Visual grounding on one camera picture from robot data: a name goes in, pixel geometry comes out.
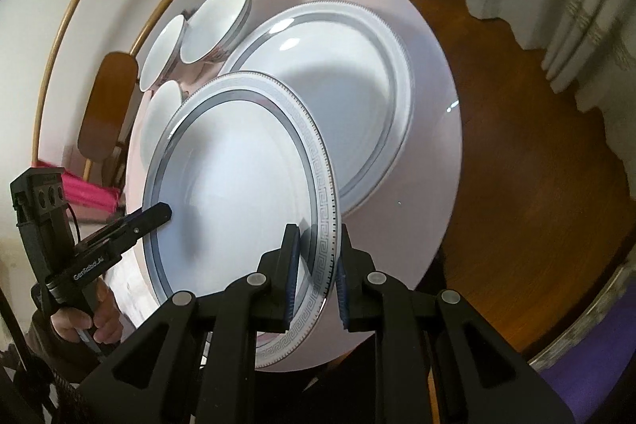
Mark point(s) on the white bowl with grey band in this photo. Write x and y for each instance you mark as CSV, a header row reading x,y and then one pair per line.
x,y
213,21
161,116
161,51

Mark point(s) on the person's left hand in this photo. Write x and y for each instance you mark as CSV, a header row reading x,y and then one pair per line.
x,y
107,314

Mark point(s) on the brown wooden chair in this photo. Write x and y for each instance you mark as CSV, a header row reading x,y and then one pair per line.
x,y
107,106

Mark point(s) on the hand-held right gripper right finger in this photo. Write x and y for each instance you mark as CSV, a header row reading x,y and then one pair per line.
x,y
355,300

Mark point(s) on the round pink table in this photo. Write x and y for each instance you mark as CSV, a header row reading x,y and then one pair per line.
x,y
427,156

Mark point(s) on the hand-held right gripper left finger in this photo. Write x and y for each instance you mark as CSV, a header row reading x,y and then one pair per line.
x,y
283,295

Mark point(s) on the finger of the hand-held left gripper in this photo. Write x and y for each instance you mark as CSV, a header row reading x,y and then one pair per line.
x,y
107,229
149,220

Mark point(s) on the person's left forearm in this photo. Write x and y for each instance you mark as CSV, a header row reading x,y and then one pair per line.
x,y
42,344

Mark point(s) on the pink cloth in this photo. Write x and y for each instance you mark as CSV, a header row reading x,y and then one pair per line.
x,y
89,193

